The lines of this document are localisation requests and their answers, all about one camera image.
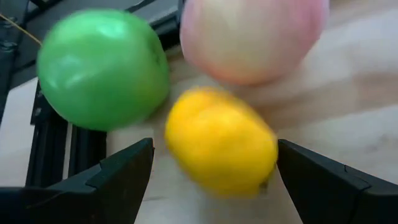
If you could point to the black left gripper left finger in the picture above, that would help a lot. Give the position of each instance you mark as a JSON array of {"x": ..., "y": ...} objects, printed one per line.
[{"x": 77, "y": 199}]

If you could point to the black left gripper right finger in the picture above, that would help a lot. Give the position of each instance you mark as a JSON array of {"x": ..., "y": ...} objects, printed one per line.
[{"x": 335, "y": 199}]

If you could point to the yellow lemon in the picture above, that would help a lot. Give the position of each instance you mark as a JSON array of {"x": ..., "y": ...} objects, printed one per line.
[{"x": 220, "y": 143}]

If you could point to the green apple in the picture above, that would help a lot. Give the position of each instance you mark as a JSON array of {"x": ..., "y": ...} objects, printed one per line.
[{"x": 102, "y": 68}]

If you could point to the pink peach with green leaf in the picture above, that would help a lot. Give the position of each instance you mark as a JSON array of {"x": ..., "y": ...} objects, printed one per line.
[{"x": 248, "y": 40}]

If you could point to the black aluminium table frame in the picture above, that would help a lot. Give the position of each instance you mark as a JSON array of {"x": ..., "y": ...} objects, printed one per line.
[{"x": 49, "y": 155}]

